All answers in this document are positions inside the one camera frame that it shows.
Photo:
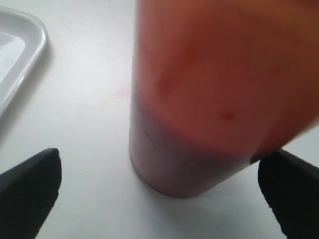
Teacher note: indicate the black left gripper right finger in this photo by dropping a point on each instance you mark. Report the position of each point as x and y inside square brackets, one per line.
[290, 187]

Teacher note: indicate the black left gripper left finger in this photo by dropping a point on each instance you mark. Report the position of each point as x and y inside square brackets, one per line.
[28, 193]

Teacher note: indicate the red sauce squeeze bottle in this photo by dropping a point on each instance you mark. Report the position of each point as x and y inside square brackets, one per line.
[217, 85]

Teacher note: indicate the white rectangular plastic tray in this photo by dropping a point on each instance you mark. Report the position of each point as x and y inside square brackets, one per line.
[23, 38]

